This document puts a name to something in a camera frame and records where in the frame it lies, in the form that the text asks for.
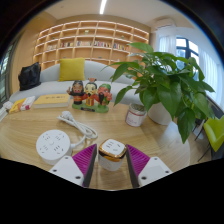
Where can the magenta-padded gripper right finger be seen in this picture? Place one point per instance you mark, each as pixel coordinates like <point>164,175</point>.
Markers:
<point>153,170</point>

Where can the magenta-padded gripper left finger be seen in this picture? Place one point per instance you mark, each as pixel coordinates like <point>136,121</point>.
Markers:
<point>68,170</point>

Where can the white and gold cube charger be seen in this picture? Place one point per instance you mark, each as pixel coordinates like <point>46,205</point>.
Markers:
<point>111,156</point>

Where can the round white power strip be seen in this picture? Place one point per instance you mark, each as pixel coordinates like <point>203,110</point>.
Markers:
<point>53,145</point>

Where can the small white and pink jar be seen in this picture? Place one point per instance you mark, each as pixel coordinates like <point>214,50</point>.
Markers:
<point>135,116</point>

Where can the large yellow book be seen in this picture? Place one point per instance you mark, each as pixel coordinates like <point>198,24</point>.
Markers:
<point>51,100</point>

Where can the lime green chair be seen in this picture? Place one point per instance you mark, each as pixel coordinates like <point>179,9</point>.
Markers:
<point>215,131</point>

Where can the three-figure painted figurine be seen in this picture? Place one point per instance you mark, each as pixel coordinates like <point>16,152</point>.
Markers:
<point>89,95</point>

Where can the green potted plant white pot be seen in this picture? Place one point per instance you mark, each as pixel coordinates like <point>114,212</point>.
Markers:
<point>166,86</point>

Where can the light grey curved sofa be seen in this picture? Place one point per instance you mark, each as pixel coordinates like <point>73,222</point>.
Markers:
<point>50,87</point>

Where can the yellow cushion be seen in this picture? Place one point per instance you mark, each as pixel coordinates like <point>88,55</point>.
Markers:
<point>71,69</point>

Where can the black bag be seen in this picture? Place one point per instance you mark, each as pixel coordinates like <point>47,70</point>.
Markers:
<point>29,76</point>

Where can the wide white sheer curtain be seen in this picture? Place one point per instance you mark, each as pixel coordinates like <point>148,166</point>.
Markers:
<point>213,76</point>

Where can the dark-framed glass door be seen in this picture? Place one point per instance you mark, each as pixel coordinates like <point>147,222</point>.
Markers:
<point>4,73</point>

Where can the dark-framed window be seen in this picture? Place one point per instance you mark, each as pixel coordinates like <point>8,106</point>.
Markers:
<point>183,48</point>

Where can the narrow white sheer curtain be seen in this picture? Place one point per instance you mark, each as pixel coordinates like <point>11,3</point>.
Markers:
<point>166,43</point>

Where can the long ceiling light strip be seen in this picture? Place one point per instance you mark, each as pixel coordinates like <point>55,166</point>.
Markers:
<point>103,6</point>

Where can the wooden wall shelf unit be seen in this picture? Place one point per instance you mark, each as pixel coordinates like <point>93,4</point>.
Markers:
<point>90,43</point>

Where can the white wall air conditioner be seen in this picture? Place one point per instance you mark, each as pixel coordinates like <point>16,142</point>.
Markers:
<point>165,22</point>

